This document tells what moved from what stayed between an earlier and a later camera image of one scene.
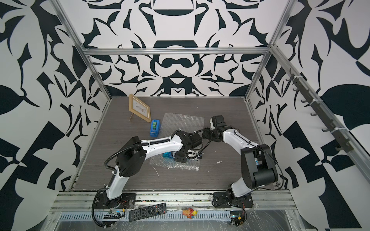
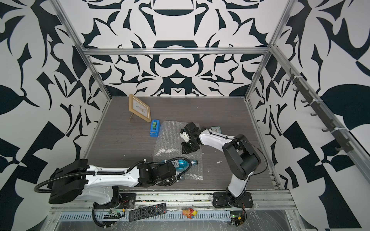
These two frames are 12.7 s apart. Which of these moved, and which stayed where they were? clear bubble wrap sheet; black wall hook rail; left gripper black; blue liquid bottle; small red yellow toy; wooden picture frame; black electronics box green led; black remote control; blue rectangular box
Moved: clear bubble wrap sheet; blue liquid bottle; left gripper black
Stayed: black wall hook rail; black remote control; black electronics box green led; small red yellow toy; blue rectangular box; wooden picture frame
